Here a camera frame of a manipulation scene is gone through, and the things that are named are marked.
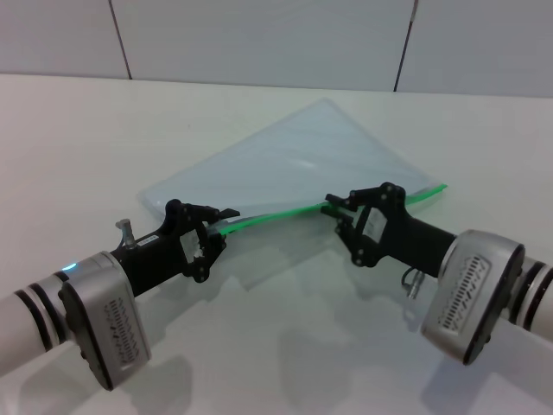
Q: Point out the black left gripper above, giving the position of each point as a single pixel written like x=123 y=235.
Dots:
x=157 y=259

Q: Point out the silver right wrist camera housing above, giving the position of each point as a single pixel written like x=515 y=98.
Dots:
x=471 y=294

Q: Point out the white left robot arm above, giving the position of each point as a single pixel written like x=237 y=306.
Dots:
x=21 y=328

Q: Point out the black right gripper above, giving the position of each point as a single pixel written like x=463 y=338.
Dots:
x=402 y=233

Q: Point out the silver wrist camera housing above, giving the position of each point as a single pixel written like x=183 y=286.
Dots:
x=471 y=294
x=108 y=320

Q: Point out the clear green-zipper document bag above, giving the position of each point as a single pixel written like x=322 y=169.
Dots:
x=311 y=160

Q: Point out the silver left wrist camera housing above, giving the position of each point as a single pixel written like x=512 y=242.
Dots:
x=108 y=320

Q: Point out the metal plug on left gripper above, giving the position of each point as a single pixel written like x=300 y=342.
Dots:
x=127 y=235

